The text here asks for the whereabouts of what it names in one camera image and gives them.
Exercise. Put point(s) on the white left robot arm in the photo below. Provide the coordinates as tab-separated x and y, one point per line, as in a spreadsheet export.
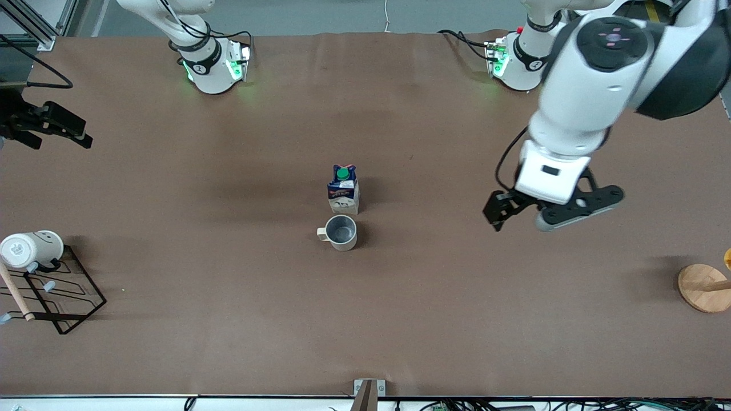
599	74

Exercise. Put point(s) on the grey ribbed mug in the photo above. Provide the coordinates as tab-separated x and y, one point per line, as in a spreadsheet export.
342	234

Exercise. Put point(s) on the round wooden stand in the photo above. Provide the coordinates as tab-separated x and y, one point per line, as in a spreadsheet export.
699	291

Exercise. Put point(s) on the blue white milk carton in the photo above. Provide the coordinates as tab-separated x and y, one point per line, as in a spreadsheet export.
344	194

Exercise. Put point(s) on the metal table edge bracket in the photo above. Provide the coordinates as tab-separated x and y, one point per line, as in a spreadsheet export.
369	394

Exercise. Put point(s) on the aluminium frame profile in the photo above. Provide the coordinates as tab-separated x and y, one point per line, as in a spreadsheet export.
43	34

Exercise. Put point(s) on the wooden rod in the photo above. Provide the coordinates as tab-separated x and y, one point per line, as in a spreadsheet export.
14	291

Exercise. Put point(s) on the brown table cover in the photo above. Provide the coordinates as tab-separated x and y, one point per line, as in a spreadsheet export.
365	319

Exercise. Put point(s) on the white smiley face mug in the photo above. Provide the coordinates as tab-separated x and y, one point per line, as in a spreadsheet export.
40	245

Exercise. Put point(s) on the yellow object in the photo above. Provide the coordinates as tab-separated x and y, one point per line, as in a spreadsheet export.
728	260

